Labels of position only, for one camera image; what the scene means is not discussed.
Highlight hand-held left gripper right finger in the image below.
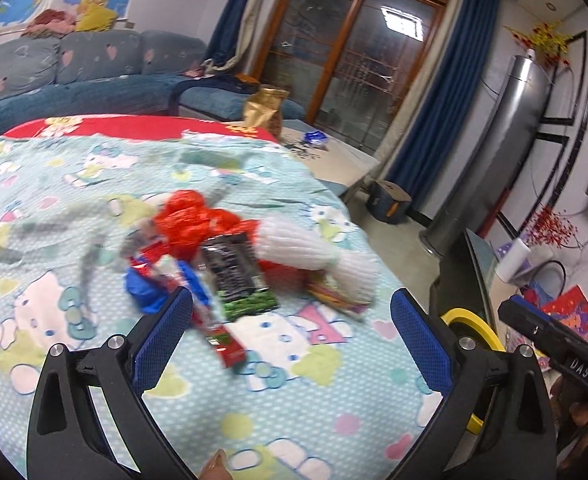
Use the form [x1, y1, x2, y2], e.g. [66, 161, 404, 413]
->
[389, 287, 558, 480]

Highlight person's right hand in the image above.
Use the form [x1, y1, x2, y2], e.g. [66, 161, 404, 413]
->
[548, 374, 588, 443]

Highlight blue plastic wrapper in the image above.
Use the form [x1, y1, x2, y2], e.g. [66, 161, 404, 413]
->
[125, 260, 211, 317]

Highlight black and orange stool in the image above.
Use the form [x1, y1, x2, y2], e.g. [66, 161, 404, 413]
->
[366, 179, 415, 225]

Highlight pile of dark seed shells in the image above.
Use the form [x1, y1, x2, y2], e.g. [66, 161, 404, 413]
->
[281, 140, 321, 162]

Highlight red plastic bag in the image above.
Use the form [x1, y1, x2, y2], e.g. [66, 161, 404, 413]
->
[153, 190, 295, 282]

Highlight red painting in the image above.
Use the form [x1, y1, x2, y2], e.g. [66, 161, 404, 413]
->
[541, 285, 588, 347]

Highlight red snack packet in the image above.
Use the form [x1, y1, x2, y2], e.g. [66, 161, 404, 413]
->
[129, 240, 248, 369]

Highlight red printed blanket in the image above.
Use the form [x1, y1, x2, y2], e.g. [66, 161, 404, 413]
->
[4, 114, 279, 144]

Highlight white foam net bundle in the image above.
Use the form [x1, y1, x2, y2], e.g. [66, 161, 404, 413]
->
[254, 217, 382, 307]

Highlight blue curtain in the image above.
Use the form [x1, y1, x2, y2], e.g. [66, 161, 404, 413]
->
[206, 0, 265, 68]
[384, 0, 502, 211]

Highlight dark clothes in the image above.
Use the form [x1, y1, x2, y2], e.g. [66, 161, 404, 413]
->
[211, 72, 265, 94]

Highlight black bin with yellow rim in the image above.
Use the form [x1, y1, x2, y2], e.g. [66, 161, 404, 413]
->
[441, 308, 508, 434]

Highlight wooden sliding glass door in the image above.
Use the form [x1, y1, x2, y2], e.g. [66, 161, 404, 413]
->
[261, 0, 462, 158]

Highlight person's left hand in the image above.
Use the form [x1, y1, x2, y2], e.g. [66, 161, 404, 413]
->
[198, 448, 233, 480]

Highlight blue sofa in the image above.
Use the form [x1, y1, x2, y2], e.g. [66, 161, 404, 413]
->
[0, 29, 308, 137]

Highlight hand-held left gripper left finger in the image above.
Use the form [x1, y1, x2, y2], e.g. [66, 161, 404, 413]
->
[26, 286, 197, 480]

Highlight grey heart-print sofa cushion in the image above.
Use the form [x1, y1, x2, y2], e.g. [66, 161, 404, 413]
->
[139, 30, 209, 77]
[0, 37, 62, 111]
[56, 30, 142, 86]

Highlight glass-top television stand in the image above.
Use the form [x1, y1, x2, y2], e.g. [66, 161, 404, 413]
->
[429, 227, 524, 341]

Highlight pile of pink clothes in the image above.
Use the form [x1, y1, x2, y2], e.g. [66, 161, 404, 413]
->
[21, 8, 80, 38]

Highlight white vase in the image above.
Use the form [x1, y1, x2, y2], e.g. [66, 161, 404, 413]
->
[494, 237, 532, 283]

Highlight gold foil bag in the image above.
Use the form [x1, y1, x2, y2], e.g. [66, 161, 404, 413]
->
[241, 85, 291, 136]

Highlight yellow cushion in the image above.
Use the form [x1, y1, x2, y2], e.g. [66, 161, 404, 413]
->
[76, 2, 117, 32]

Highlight black and green wrapper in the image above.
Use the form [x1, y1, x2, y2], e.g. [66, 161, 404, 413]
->
[200, 232, 281, 323]

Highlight striped colourful wrapper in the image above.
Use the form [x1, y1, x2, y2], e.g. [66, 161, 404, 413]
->
[304, 270, 371, 312]

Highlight silver tower air conditioner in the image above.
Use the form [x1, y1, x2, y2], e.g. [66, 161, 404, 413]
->
[419, 47, 557, 263]

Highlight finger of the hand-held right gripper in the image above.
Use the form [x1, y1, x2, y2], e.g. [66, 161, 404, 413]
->
[497, 301, 572, 361]
[510, 295, 588, 348]

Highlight cat-print light blue blanket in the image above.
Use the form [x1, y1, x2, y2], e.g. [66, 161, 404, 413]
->
[0, 130, 448, 480]

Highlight yellow artificial flowers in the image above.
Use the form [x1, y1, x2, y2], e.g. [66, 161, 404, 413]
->
[504, 20, 572, 68]

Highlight beige sheer curtain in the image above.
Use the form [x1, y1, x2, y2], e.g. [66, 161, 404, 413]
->
[374, 0, 469, 181]
[224, 0, 299, 73]

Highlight grey coffee table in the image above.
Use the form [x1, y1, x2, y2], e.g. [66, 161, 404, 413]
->
[224, 119, 382, 198]

